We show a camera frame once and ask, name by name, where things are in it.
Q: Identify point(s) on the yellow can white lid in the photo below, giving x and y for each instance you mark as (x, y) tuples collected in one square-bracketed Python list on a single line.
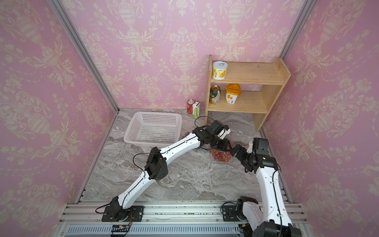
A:
[(219, 70)]

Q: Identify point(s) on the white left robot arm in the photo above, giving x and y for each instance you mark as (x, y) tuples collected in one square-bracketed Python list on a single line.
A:
[(156, 167)]

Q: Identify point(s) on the wooden shelf unit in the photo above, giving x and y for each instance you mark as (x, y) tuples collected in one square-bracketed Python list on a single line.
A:
[(262, 85)]

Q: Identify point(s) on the green white carton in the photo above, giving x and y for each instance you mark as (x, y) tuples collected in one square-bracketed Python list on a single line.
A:
[(195, 110)]

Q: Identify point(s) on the white perforated plastic basket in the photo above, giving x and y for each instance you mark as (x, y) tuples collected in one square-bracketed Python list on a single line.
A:
[(153, 129)]

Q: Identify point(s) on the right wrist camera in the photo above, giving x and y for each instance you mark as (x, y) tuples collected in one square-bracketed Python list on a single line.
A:
[(259, 146)]

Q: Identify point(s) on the aluminium rail frame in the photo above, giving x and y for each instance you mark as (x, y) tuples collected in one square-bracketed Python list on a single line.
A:
[(160, 219)]

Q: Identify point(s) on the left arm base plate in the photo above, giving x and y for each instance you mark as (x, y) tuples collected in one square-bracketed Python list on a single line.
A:
[(136, 213)]

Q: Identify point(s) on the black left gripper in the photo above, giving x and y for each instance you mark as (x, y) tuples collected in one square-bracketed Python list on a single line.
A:
[(224, 145)]

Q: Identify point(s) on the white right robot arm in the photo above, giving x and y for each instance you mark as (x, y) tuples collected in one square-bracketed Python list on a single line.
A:
[(273, 220)]

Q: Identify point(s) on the red soda can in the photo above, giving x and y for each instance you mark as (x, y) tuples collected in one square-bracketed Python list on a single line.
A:
[(190, 106)]

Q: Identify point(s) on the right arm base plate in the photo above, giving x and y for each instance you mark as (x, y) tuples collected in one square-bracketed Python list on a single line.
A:
[(230, 214)]

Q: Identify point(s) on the yellow lidded cup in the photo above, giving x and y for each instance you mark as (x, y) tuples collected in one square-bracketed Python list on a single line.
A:
[(232, 93)]

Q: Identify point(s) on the light red grape bunch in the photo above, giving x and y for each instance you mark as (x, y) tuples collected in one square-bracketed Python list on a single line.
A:
[(222, 155)]

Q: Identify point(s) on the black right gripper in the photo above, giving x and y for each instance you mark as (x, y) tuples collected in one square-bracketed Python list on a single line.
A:
[(241, 155)]

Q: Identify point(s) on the green drink can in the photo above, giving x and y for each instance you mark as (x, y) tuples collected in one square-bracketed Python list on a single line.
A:
[(215, 93)]

